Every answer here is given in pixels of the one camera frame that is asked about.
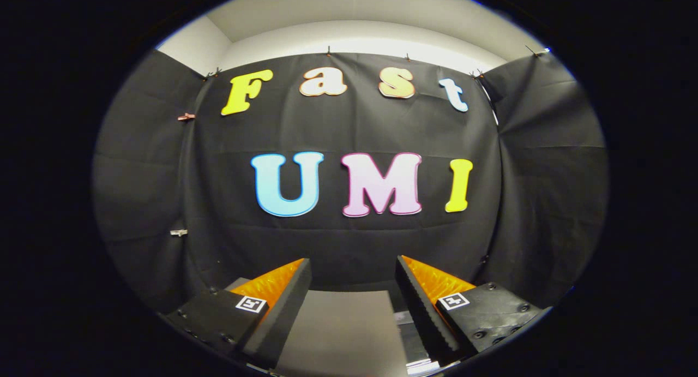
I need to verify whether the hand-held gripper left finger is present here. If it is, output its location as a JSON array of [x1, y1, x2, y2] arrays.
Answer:
[[164, 258, 312, 369]]

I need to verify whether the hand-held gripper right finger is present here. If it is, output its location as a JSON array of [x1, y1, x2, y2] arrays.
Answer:
[[394, 255, 546, 367]]

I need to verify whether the dark grey washing machine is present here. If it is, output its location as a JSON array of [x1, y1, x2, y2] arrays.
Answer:
[[394, 295, 440, 377]]

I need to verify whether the row of small black clips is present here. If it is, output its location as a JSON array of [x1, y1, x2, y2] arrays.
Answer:
[[204, 44, 546, 80]]

